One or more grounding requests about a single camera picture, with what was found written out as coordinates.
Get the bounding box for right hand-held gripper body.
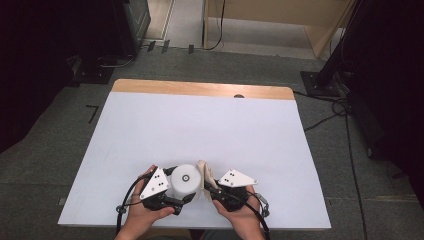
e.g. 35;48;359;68
211;168;259;212

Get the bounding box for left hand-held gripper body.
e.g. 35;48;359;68
139;166;184;214

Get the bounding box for white cylindrical lamp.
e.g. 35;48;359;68
169;163;203;201

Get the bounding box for beige cloth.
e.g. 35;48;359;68
195;159;222;203

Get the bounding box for person's right hand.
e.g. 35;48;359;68
213;185;261;233

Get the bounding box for person's left hand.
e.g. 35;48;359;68
123;164;176;234

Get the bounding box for white table cover sheet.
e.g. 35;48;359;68
57;91;332;231

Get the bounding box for wooden table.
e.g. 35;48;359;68
111;78;296;101

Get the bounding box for black stand base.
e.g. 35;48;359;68
71;56;116;85

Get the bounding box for black floor stand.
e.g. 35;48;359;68
300;0;366;98

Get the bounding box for dark cabinet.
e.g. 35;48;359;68
71;0;151;59

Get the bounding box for black curtain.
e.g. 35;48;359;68
343;0;424;208
0;0;118;154

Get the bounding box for light wooden shelf unit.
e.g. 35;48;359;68
202;0;354;61

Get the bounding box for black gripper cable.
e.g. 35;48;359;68
244;193;271;240
115;176;151;234

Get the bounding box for black floor cable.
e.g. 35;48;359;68
303;109;349;133

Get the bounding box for long thin black cable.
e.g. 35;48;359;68
344;113;368;240

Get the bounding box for black hanging cable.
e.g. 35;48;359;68
202;0;226;52

